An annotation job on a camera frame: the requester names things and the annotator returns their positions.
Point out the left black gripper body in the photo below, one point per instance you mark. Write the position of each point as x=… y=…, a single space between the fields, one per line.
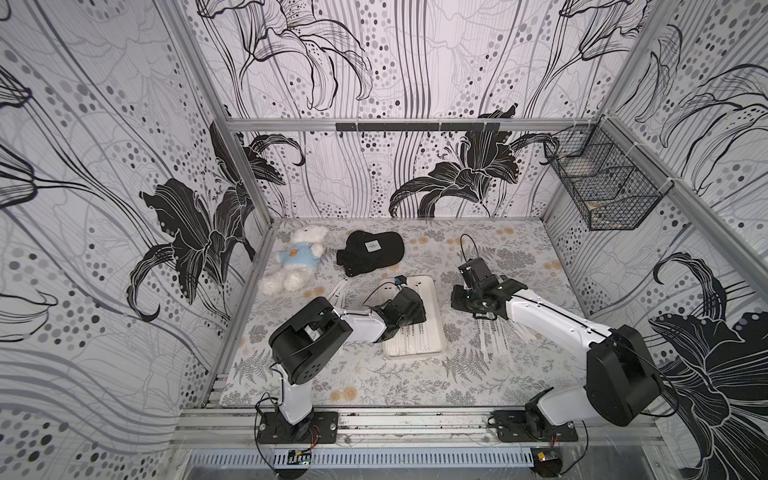
x=416 y=316

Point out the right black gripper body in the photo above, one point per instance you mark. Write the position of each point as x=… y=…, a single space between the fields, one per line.
x=470 y=298

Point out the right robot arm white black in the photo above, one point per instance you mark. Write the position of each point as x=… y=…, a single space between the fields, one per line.
x=621 y=378

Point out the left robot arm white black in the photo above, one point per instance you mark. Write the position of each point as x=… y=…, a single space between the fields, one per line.
x=306 y=342

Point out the white storage tray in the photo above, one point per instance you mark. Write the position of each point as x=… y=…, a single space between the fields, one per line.
x=423 y=340

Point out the left pile wrapped straw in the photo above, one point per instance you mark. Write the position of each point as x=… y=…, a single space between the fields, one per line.
x=337 y=296

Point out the black cap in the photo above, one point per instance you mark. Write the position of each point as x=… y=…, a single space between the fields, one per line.
x=365 y=252

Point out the white teddy bear blue shirt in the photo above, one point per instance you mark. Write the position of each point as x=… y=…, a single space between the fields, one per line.
x=299 y=263

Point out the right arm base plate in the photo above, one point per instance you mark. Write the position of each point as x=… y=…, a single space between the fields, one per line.
x=520 y=426

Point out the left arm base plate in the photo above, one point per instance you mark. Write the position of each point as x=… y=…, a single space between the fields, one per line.
x=320 y=427

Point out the white cable duct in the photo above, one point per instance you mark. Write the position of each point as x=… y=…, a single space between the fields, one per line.
x=368 y=458

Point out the black wire basket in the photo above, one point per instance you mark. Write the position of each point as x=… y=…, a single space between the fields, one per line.
x=603 y=177

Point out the black wall bar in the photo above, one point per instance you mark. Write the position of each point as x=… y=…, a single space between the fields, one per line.
x=417 y=127

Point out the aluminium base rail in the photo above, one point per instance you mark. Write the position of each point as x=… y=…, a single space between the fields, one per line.
x=392 y=427

